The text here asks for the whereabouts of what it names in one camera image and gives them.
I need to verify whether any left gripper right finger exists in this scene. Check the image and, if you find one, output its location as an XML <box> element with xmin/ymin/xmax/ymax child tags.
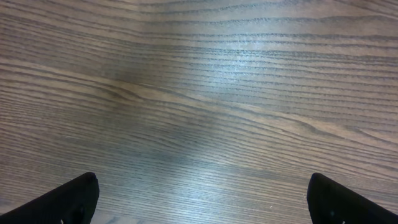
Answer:
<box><xmin>307</xmin><ymin>173</ymin><xmax>397</xmax><ymax>224</ymax></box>

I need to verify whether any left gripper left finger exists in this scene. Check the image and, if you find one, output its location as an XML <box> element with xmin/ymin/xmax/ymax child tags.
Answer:
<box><xmin>1</xmin><ymin>172</ymin><xmax>100</xmax><ymax>224</ymax></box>

